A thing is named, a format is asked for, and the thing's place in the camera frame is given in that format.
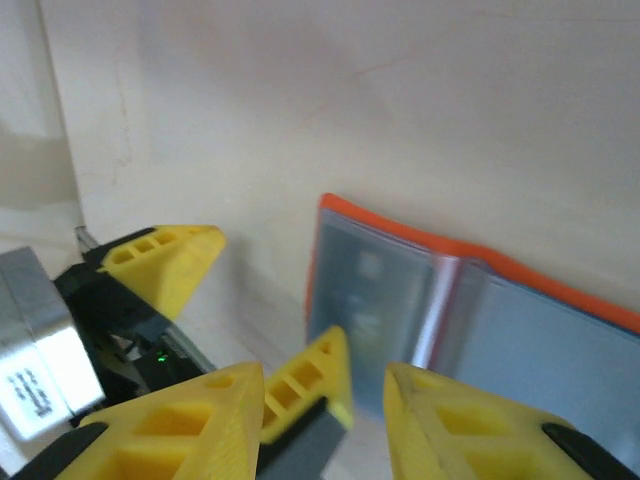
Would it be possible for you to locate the orange card holder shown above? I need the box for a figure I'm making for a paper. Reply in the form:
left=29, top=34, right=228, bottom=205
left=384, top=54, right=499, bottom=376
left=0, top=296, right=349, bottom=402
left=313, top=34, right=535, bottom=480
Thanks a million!
left=303, top=192, right=640, bottom=441

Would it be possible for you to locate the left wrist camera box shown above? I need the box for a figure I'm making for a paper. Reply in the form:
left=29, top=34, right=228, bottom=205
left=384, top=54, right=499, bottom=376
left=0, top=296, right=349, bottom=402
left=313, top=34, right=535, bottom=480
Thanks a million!
left=0, top=246, right=107, bottom=442

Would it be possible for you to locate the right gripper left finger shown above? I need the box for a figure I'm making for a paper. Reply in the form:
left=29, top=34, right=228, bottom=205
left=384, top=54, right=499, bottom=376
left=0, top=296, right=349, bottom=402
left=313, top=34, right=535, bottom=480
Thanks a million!
left=22, top=361, right=265, bottom=480

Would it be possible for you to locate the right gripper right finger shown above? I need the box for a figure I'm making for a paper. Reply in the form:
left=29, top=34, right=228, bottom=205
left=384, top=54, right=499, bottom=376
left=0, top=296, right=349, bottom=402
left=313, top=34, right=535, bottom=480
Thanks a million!
left=384, top=362, right=640, bottom=480

